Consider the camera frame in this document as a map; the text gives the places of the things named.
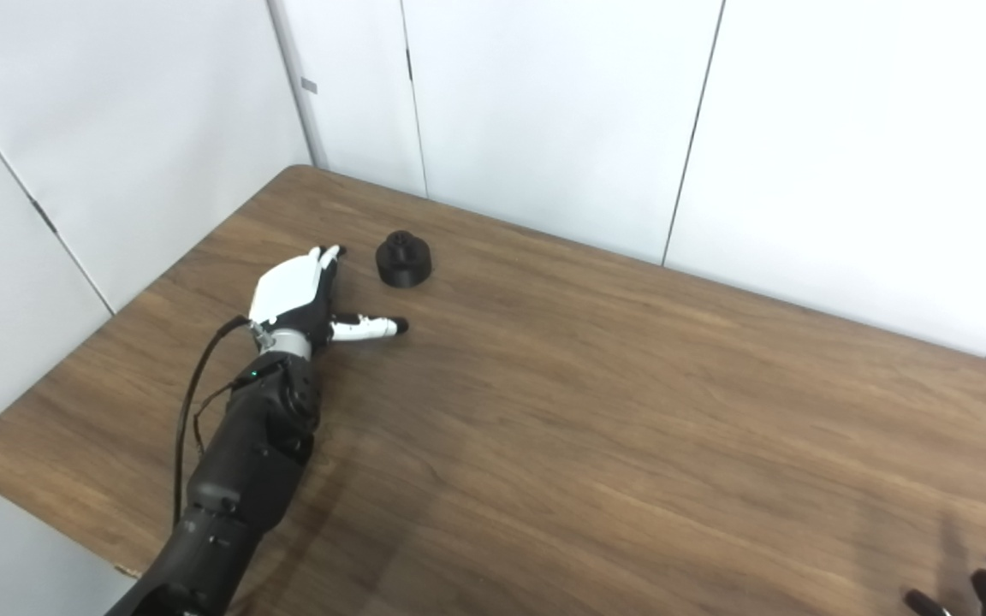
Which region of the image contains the white and black left hand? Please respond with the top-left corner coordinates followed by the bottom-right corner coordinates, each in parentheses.
top-left (247, 246), bottom-right (410, 361)

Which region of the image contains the round black plastic part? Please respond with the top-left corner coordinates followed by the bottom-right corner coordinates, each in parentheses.
top-left (375, 231), bottom-right (434, 288)

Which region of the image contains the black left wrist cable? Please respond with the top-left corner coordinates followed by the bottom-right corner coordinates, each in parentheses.
top-left (172, 315), bottom-right (254, 527)

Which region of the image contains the thin black wire loop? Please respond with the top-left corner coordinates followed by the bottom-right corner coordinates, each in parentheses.
top-left (193, 381), bottom-right (241, 459)

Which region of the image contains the grey wall corner post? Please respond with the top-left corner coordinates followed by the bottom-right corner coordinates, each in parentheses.
top-left (266, 0), bottom-right (327, 169)

